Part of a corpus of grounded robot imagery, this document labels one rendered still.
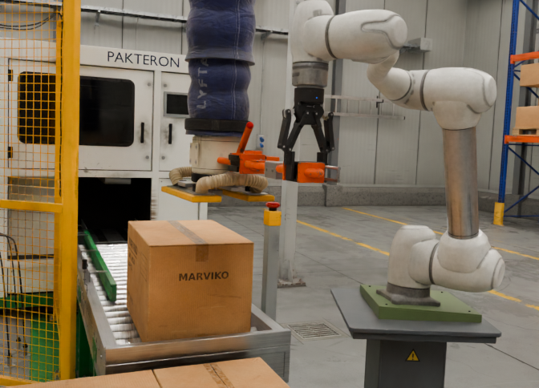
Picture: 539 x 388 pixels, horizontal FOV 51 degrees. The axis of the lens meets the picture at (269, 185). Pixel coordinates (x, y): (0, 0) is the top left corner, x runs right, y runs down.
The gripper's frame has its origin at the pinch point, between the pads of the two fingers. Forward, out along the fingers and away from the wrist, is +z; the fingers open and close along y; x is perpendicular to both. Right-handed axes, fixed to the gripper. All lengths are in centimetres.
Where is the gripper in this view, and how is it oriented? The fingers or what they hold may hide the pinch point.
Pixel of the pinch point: (305, 168)
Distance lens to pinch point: 143.5
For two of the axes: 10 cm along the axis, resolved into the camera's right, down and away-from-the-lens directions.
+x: 4.4, 0.9, -8.9
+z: -0.4, 10.0, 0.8
